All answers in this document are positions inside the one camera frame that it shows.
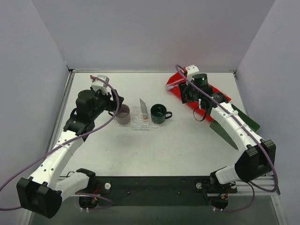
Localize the purple cup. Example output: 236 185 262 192
115 104 131 125

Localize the dark green mug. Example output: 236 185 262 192
150 104 173 124

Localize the white orange-capped toothpaste tube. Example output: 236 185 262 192
140 98 148 120

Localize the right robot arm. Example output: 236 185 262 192
179 74 276 185

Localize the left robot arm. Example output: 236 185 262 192
16 89 124 218

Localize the toothbrush in clear wrapper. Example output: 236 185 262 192
165 78 186 90

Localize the clear textured plastic tray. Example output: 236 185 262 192
116 106 164 128

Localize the red divided bin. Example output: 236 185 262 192
165 65 231 122

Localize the green bin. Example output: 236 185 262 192
210 103 261 151

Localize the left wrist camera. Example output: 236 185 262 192
90 75 109 95

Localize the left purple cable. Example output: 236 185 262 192
0 76 122 210

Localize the purple cable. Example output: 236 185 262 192
0 76 122 210
175 64 279 213

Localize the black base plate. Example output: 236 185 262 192
79 176 237 210

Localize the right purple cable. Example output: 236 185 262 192
175 64 279 213

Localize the aluminium rail frame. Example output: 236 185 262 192
50 172 281 195

